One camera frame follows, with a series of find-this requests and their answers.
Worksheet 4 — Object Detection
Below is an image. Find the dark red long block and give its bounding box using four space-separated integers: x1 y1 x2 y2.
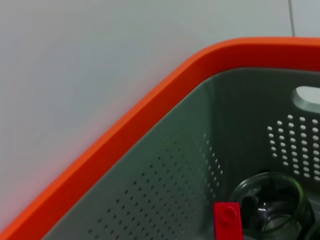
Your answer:
212 201 243 240

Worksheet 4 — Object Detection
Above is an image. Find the glass teacup with black holder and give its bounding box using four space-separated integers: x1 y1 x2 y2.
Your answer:
228 172 316 240

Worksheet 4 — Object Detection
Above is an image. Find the orange bin handle clip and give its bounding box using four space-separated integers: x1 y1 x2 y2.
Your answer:
0 36 320 240

